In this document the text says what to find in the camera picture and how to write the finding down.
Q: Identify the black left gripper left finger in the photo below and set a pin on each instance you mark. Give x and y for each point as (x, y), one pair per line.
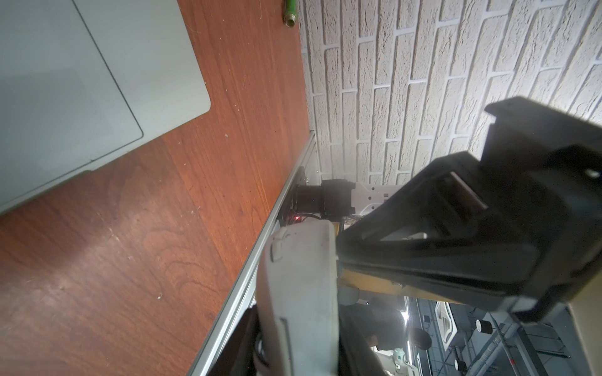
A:
(237, 356)

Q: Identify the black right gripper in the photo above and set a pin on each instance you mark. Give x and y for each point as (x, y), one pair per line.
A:
(447, 231)

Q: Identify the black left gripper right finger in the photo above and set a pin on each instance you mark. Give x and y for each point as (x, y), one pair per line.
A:
(355, 357)

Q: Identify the grey wireless mouse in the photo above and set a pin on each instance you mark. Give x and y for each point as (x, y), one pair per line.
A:
(296, 300)

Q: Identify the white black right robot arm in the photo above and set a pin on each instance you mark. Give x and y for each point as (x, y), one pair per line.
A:
(348, 199)

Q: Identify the silver laptop with black keys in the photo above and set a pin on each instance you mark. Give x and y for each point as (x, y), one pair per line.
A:
(85, 82)

